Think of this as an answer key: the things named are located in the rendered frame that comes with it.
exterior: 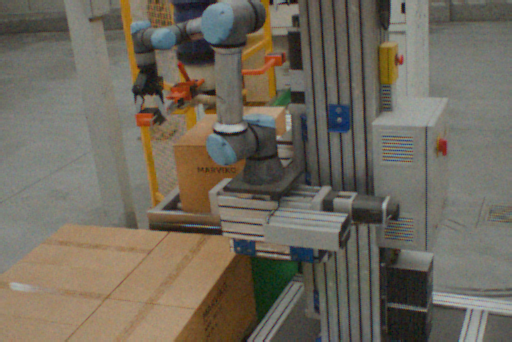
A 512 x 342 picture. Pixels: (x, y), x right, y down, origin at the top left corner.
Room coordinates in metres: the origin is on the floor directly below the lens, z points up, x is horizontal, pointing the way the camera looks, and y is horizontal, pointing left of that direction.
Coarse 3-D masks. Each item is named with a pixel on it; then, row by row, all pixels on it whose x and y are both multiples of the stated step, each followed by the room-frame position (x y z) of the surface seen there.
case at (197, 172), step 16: (256, 112) 3.34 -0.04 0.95; (272, 112) 3.31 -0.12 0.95; (192, 128) 3.17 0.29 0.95; (208, 128) 3.15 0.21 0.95; (176, 144) 2.95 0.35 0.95; (192, 144) 2.92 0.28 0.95; (176, 160) 2.94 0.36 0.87; (192, 160) 2.92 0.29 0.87; (208, 160) 2.89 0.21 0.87; (240, 160) 2.84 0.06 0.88; (192, 176) 2.92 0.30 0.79; (208, 176) 2.90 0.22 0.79; (224, 176) 2.87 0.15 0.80; (192, 192) 2.92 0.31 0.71; (192, 208) 2.93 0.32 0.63; (208, 208) 2.90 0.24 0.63
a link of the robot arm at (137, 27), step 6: (132, 24) 2.41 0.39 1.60; (138, 24) 2.40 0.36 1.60; (144, 24) 2.40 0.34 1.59; (150, 24) 2.43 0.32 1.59; (132, 30) 2.41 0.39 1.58; (138, 30) 2.40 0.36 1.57; (132, 36) 2.41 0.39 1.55; (138, 36) 2.39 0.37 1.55; (138, 42) 2.39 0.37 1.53; (138, 48) 2.40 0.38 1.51; (144, 48) 2.40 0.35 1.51
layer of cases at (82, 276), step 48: (48, 240) 2.90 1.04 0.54; (96, 240) 2.85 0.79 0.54; (144, 240) 2.80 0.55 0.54; (192, 240) 2.75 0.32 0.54; (0, 288) 2.47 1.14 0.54; (48, 288) 2.43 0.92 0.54; (96, 288) 2.39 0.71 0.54; (144, 288) 2.36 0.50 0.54; (192, 288) 2.32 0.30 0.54; (240, 288) 2.58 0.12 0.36; (0, 336) 2.10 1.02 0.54; (48, 336) 2.07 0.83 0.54; (96, 336) 2.04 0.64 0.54; (144, 336) 2.01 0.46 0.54; (192, 336) 2.11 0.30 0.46; (240, 336) 2.52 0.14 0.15
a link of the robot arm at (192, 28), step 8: (256, 0) 2.12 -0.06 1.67; (256, 8) 2.09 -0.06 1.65; (264, 8) 2.12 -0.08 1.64; (264, 16) 2.11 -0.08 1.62; (176, 24) 2.42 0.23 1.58; (184, 24) 2.41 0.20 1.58; (192, 24) 2.36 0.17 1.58; (200, 24) 2.32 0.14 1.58; (184, 32) 2.39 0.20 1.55; (192, 32) 2.36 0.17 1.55; (200, 32) 2.33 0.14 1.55; (184, 40) 2.40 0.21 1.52; (192, 40) 2.40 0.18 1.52
